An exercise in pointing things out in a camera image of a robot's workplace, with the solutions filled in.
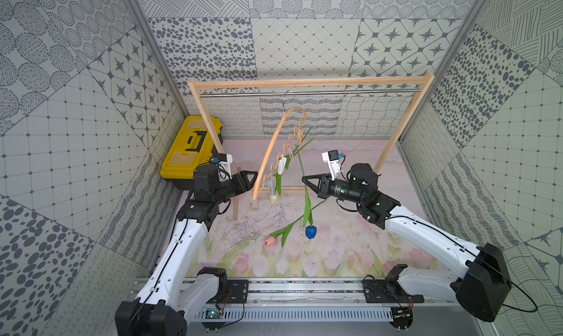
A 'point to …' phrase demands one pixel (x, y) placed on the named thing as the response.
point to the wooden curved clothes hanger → (285, 114)
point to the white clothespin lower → (272, 185)
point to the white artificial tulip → (275, 198)
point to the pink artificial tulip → (270, 241)
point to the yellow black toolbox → (190, 145)
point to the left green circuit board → (213, 313)
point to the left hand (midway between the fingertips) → (250, 171)
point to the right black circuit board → (402, 317)
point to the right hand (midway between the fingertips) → (303, 181)
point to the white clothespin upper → (281, 165)
